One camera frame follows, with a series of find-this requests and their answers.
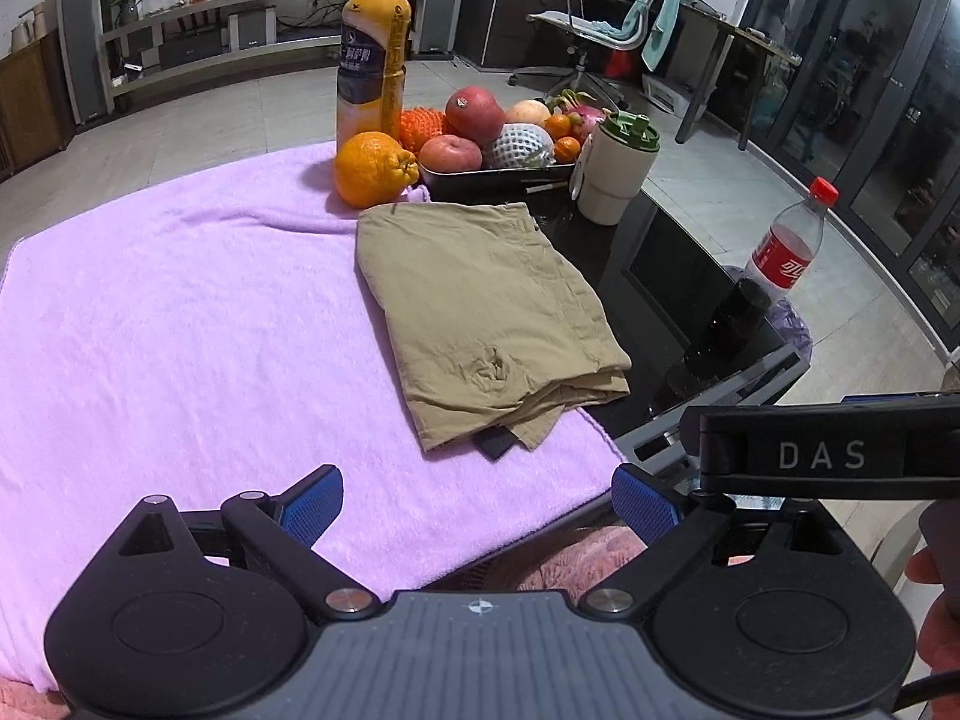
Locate khaki shorts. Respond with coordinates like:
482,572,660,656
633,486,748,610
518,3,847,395
355,201,632,460

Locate black cable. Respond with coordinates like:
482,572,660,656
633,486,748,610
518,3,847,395
892,671,946,713

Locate dark low cabinet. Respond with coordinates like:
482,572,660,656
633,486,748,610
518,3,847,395
457,0,601,74

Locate office chair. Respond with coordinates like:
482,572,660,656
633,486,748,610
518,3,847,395
508,0,680,113

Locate pink dragon fruit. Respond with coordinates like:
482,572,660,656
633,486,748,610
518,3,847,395
544,88,612,143

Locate orange juice bottle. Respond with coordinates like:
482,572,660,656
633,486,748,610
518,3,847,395
335,0,413,158

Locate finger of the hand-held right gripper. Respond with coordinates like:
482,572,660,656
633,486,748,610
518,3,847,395
679,406,743,492

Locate cola bottle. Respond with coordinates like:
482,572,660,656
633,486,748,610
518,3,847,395
744,176,839,301

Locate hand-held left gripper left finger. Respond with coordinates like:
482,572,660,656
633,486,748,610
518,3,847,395
97,465,380,620

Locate dark desk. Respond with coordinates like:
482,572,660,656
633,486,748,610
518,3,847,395
660,0,803,151

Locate grey tv stand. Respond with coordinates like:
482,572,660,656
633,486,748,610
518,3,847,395
97,0,428,98

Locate wooden cabinet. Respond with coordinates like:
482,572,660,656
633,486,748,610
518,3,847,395
0,26,76,181

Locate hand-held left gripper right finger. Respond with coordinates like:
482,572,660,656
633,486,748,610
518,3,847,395
577,465,863,620

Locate fruit in orange foam net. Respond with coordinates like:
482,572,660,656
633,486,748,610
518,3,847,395
397,106,449,155

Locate large orange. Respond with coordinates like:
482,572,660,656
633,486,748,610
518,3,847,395
334,131,419,209

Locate purple towel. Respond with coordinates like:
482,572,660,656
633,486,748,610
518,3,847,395
0,141,627,695

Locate person's right hand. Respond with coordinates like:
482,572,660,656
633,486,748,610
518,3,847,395
904,499,960,691

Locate white cup with green lid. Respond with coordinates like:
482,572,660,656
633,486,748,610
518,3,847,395
570,111,661,227

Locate small grey speaker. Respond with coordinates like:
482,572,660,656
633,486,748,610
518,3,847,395
227,9,277,50

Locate dark fruit tray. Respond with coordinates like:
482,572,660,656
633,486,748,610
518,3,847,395
416,161,582,205

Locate black cylinder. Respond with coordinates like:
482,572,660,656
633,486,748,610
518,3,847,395
705,277,773,353

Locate purple plastic bag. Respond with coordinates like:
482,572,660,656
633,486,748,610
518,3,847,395
761,292,815,362

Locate fruit in white foam net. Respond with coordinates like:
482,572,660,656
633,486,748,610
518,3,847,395
484,124,556,170

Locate white box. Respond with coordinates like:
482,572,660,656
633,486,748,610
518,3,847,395
643,75,695,117

